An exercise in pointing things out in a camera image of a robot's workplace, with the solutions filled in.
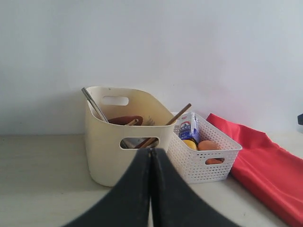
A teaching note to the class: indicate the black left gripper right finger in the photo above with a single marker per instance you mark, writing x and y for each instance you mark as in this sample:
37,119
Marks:
174,203

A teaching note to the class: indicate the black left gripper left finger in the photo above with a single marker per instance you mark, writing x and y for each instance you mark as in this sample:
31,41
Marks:
127,203

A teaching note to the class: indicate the fried chicken nugget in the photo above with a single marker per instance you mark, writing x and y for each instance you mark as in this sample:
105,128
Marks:
214,161

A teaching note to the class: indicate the yellow lemon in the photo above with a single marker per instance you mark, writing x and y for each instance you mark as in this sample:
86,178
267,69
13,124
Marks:
191,144

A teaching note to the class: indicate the stainless steel cup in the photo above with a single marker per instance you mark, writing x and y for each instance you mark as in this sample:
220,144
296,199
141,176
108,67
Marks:
131,143

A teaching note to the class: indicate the brown egg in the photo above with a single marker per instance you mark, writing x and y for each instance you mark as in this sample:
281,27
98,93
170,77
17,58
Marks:
208,145

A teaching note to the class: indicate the wooden chopstick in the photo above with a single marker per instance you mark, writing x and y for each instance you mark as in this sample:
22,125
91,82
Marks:
148,143
172,120

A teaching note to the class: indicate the small milk carton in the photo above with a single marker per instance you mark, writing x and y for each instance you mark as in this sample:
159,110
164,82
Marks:
188,127

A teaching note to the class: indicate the brown wooden plate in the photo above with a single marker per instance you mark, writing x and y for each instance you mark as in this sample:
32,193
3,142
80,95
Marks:
123,120

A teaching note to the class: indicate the red tablecloth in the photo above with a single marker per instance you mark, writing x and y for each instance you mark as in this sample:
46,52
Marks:
269,172

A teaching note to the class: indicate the silver table knife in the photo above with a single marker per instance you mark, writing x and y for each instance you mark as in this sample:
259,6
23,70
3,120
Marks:
94,105

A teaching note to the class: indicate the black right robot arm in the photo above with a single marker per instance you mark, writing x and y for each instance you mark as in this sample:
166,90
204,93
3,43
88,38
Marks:
300,123

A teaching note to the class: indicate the white perforated basket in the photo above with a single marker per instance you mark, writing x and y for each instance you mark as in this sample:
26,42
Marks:
206,165

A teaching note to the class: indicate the cream plastic bin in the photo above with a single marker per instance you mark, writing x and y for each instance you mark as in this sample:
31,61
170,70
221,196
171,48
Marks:
107,161

